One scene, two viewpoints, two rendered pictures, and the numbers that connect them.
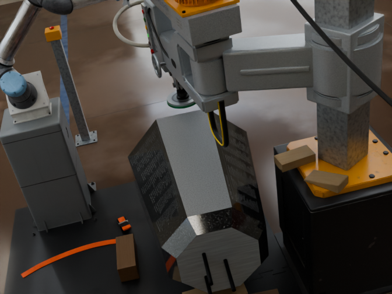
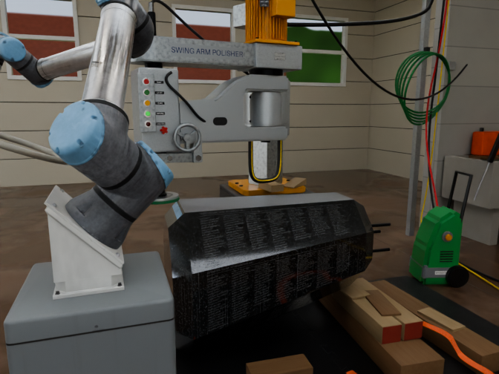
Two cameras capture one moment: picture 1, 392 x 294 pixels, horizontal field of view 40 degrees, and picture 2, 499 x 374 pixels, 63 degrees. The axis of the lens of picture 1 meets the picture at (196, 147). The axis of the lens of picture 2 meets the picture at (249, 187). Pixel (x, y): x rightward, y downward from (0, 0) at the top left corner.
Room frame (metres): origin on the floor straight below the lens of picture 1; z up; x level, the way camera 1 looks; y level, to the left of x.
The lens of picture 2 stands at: (3.05, 2.26, 1.33)
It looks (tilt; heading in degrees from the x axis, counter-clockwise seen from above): 10 degrees down; 258
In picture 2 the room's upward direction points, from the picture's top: straight up
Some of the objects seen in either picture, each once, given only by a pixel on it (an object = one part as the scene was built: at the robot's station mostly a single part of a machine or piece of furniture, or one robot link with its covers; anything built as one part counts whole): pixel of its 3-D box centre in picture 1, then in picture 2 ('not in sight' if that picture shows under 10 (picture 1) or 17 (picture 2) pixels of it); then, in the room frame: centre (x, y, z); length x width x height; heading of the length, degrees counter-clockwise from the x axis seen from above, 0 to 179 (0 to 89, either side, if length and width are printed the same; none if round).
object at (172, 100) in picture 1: (182, 97); (159, 196); (3.09, 0.03, 0.87); 0.21 x 0.21 x 0.01
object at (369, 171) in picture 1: (342, 158); (265, 185); (2.29, -0.77, 0.76); 0.49 x 0.49 x 0.05; 6
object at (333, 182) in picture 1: (325, 178); (294, 182); (2.11, -0.62, 0.80); 0.20 x 0.10 x 0.05; 43
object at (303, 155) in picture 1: (294, 158); (270, 185); (2.32, -0.51, 0.81); 0.20 x 0.10 x 0.05; 104
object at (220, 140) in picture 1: (217, 118); (265, 157); (2.45, -0.14, 1.05); 0.23 x 0.03 x 0.32; 15
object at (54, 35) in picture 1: (70, 87); not in sight; (4.25, 0.98, 0.54); 0.20 x 0.20 x 1.09; 6
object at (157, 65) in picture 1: (162, 64); (185, 137); (2.95, 0.11, 1.20); 0.15 x 0.10 x 0.15; 15
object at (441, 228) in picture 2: not in sight; (439, 227); (0.95, -0.46, 0.43); 0.35 x 0.35 x 0.87; 81
